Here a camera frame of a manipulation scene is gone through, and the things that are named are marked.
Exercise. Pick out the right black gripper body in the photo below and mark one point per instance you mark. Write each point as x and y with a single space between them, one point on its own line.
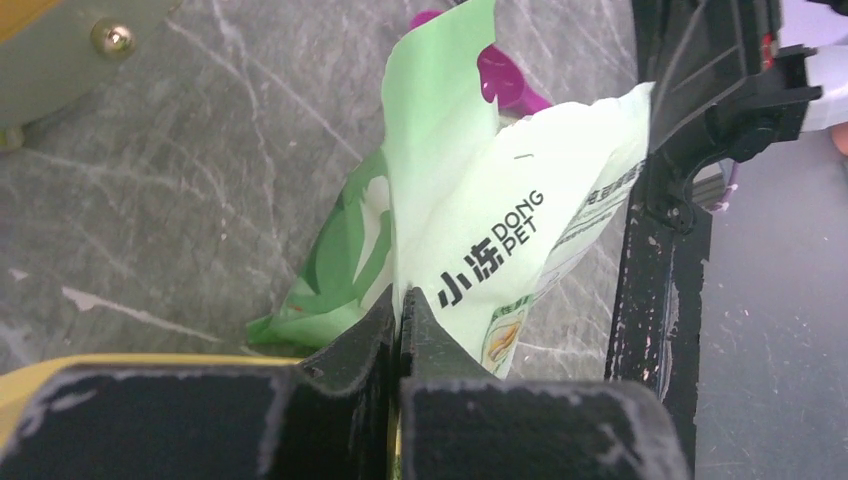
768 108

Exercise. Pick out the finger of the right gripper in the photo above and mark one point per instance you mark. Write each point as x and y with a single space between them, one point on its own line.
697 53

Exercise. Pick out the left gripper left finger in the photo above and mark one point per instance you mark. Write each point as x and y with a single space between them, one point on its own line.
327 417

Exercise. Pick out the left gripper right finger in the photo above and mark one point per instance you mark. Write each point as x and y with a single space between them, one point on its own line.
458 421

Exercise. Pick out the magenta plastic scoop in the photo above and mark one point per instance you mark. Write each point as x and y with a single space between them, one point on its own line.
510 83

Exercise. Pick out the green cat litter bag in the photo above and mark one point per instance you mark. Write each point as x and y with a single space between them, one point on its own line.
483 218

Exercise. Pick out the yellow litter box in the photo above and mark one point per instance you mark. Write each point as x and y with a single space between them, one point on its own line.
17 387

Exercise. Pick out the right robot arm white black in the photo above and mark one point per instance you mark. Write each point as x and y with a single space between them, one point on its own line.
827 68

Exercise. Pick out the round cream drawer cabinet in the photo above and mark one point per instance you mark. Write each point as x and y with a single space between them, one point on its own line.
53 52

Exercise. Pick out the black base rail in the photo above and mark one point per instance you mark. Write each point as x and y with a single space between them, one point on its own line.
658 309

